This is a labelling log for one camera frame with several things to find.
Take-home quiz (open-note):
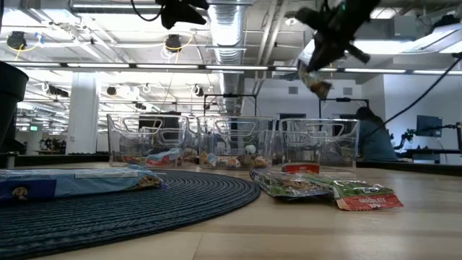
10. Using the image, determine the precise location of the black plant pot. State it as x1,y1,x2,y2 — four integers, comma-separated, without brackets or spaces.
0,61,30,149

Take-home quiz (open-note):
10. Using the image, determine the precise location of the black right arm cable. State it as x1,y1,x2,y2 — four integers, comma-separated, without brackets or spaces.
362,56,462,140

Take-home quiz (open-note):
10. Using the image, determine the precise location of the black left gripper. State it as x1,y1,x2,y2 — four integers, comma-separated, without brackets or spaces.
154,0,210,31

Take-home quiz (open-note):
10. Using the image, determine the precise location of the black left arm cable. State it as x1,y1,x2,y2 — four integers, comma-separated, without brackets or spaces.
129,0,163,22

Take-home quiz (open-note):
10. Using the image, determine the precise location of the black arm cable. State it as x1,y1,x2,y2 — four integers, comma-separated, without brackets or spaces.
362,56,462,140
129,0,163,22

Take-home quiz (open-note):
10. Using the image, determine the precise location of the wall monitor screen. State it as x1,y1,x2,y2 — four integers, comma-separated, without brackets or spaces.
416,115,444,139

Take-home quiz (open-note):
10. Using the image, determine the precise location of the black aluminium table frame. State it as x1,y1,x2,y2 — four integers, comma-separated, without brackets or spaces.
0,153,462,171

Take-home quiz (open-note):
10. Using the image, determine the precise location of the linear ceiling light strip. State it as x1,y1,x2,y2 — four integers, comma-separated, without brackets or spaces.
0,61,462,75

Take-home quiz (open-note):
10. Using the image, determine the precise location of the round dark blue woven placemat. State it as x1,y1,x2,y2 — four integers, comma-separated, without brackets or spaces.
0,169,262,260

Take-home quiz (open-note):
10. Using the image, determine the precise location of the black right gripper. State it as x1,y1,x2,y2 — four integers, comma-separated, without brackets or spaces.
295,0,372,73

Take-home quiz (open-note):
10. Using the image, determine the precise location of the person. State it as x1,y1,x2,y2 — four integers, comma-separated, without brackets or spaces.
355,106,398,163

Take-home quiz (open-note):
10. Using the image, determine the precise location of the black metal gantry frame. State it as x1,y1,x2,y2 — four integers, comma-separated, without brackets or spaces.
318,97,372,160

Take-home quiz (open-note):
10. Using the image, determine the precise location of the clear plastic bin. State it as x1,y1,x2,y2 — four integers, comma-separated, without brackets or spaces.
196,115,278,170
277,118,361,170
106,112,199,168

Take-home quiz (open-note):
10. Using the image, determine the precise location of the background black table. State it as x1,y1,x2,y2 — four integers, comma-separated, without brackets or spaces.
396,147,462,165

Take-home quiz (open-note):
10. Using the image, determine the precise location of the black ceiling device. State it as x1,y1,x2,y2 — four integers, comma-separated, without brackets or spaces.
165,33,183,53
6,30,27,51

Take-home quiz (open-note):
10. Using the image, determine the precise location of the white building pillar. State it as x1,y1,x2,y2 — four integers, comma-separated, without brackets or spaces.
66,71,100,155

